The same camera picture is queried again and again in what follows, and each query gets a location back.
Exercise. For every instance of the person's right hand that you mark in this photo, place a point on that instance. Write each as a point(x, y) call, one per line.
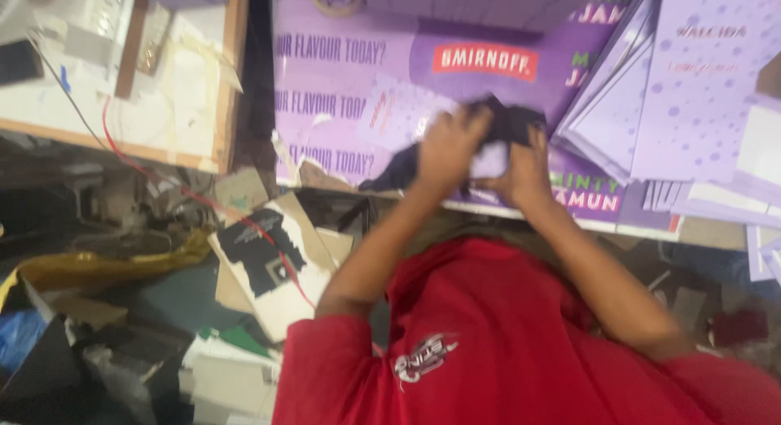
point(525, 175)

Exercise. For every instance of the person's left hand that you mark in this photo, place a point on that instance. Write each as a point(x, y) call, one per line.
point(448, 153)

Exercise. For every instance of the person's left fingers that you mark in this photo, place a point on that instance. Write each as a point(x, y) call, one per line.
point(470, 123)

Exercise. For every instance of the person's right fingers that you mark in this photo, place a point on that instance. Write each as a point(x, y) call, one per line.
point(518, 156)

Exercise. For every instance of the small purple card box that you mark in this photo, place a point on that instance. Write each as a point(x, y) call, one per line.
point(491, 159)

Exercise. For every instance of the dark navy cloth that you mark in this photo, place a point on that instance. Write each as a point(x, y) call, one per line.
point(509, 123)

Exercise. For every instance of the purple printed poster sheet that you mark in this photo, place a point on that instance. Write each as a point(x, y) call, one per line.
point(366, 77)

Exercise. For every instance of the pile of plain purple boxes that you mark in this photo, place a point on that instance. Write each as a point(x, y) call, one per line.
point(482, 4)

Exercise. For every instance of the beige tape roll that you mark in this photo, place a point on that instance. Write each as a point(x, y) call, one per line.
point(332, 9)

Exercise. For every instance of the stack of purple dotted cards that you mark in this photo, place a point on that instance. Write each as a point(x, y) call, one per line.
point(689, 89)

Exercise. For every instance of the red printed shirt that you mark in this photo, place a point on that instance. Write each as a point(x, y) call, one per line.
point(488, 352)

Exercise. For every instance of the heap of pale purple sheets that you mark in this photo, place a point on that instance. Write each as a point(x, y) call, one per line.
point(720, 205)

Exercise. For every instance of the torn black and white cardboard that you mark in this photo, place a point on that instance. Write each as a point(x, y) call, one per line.
point(274, 260)

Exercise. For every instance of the wood-framed white board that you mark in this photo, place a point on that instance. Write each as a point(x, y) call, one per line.
point(177, 89)

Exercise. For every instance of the green sheet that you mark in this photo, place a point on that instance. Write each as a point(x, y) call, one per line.
point(241, 339)

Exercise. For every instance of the brown wooden strip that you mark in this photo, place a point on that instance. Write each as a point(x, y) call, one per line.
point(131, 50)

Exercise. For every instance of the heap of white boxes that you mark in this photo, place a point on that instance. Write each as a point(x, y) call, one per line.
point(229, 382)

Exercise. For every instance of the yellow plastic bag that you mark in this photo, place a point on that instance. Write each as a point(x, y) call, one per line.
point(104, 266)

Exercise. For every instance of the black phone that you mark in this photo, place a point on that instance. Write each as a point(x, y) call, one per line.
point(18, 62)

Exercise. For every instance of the blue plastic bag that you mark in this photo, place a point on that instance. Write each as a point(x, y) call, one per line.
point(18, 339)

